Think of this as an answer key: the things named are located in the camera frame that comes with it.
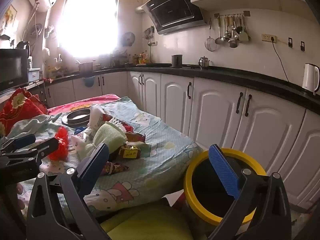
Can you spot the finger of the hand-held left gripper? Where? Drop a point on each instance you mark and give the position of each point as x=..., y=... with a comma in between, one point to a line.
x=45, y=147
x=22, y=140

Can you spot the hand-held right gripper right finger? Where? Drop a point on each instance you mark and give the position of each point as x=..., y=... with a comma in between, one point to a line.
x=223, y=170

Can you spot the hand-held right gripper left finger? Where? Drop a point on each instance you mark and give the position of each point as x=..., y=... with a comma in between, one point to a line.
x=97, y=160

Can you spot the yellow brown seasoning box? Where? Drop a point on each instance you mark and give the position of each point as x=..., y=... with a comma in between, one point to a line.
x=130, y=152

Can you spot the yellow trash bin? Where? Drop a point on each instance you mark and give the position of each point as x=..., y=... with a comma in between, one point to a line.
x=187, y=182

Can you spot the white foam net sleeve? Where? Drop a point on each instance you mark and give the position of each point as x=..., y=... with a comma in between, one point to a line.
x=117, y=125

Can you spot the person's left hand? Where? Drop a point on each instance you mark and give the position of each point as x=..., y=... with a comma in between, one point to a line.
x=20, y=191

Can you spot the red crumpled plastic bag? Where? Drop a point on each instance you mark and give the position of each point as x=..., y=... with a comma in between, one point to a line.
x=60, y=142

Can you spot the dark printed snack wrapper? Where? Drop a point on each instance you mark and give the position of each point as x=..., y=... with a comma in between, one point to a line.
x=115, y=167

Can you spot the white printed wrapper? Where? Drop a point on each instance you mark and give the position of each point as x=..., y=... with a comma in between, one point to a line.
x=80, y=143

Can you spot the green foam net sleeve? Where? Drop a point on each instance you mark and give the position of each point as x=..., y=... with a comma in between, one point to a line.
x=107, y=135

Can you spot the red floral quilt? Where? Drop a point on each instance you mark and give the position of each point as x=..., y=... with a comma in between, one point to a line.
x=20, y=107

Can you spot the blue plastic piece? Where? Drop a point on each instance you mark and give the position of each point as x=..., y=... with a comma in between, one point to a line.
x=79, y=130

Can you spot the round metal pan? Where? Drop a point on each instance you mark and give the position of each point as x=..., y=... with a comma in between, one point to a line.
x=67, y=121

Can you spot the pink fleece blanket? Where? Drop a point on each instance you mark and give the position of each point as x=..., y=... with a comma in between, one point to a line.
x=75, y=103

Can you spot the cartoon printed blanket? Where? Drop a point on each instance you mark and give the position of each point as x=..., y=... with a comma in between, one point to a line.
x=162, y=155

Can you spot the pale blue storage box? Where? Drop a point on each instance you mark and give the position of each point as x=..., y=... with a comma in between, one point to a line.
x=33, y=74

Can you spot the black microwave oven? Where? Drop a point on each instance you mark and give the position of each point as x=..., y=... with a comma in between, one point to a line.
x=12, y=67

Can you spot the blue hanging basin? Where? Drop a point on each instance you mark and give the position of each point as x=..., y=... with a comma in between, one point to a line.
x=88, y=82

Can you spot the steel cooking pot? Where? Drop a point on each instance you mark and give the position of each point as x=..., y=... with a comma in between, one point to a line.
x=86, y=68

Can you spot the black countertop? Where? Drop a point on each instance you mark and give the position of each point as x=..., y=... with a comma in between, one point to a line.
x=250, y=76

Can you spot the steel teapot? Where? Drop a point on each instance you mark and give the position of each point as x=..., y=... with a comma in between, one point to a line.
x=203, y=62

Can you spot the group of condiment bottles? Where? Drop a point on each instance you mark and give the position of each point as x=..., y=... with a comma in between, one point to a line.
x=141, y=59

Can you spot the black metal cup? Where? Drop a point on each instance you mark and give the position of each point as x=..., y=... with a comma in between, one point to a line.
x=176, y=61

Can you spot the white electric kettle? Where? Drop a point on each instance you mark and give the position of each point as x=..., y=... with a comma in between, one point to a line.
x=310, y=80

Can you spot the row of hanging kitchen utensils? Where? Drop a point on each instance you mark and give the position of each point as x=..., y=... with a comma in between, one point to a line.
x=233, y=43

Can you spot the bright window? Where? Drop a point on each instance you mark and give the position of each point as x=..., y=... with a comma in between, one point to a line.
x=87, y=22

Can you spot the small hanging utensil set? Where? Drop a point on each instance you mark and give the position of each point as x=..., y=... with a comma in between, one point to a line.
x=150, y=33

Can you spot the black range hood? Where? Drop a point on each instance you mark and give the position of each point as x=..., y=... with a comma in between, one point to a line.
x=172, y=12

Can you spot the small wall fan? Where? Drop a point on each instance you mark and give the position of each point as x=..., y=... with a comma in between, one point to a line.
x=128, y=39

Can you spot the fruit wall picture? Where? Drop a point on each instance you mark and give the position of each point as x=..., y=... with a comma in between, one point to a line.
x=10, y=15

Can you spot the wall power outlet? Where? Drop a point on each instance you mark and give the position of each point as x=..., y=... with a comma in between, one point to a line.
x=268, y=38

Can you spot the black wall hook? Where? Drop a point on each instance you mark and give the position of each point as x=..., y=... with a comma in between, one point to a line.
x=302, y=46
x=290, y=42

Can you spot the silver exhaust duct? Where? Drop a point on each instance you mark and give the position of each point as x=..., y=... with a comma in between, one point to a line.
x=142, y=9

